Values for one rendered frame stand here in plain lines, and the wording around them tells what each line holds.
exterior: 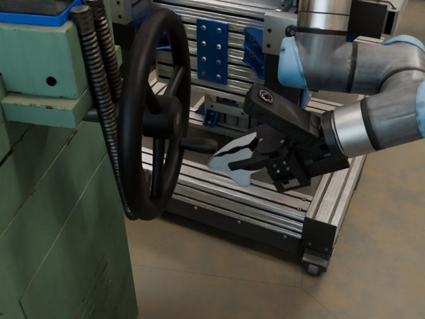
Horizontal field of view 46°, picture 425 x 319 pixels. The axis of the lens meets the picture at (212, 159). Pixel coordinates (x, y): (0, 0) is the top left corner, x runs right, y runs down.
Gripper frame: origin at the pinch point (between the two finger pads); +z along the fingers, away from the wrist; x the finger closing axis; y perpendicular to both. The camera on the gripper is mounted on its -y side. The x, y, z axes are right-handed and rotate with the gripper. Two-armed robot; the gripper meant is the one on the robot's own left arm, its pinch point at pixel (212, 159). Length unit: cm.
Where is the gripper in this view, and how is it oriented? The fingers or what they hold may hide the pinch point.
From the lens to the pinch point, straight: 79.3
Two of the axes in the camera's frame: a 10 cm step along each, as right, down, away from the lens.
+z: -8.5, 2.6, 4.6
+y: 4.9, 7.1, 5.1
